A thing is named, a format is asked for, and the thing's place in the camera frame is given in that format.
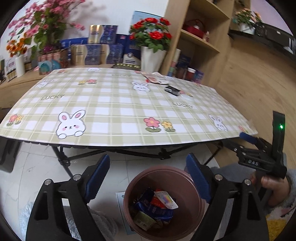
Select green plaid bunny tablecloth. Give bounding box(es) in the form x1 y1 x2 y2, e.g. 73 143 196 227
1 68 257 147

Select black cigarette pack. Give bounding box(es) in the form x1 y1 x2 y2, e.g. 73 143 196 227
164 85 181 96

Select brown glass cup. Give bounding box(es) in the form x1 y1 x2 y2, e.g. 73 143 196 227
176 67 186 79

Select brown trash bin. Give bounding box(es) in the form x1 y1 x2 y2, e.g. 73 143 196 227
123 165 205 240

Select pink blossom plant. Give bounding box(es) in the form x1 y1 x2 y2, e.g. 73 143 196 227
6 0 85 57

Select blue gold gift box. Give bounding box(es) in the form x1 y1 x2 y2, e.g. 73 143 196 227
88 25 118 44
71 44 101 66
100 44 123 64

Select dark drink cup white lid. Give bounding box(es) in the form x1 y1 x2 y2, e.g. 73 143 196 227
185 68 196 81

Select wooden shelf unit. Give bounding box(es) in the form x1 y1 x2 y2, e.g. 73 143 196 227
160 0 250 87

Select white flower pot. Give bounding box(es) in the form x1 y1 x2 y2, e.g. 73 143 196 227
140 46 167 73

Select red rose bouquet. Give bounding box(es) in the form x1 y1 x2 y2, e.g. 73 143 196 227
129 17 172 53

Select person's right hand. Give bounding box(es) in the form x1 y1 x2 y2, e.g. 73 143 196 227
259 175 290 207

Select small blue purple box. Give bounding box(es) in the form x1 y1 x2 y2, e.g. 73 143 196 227
193 70 204 84

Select folding table black frame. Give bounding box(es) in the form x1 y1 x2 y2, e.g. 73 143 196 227
17 143 212 182

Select stack of pastel cups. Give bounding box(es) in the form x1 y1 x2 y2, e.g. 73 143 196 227
168 49 181 77

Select white brown bear package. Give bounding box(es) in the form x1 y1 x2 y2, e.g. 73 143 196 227
141 72 169 85

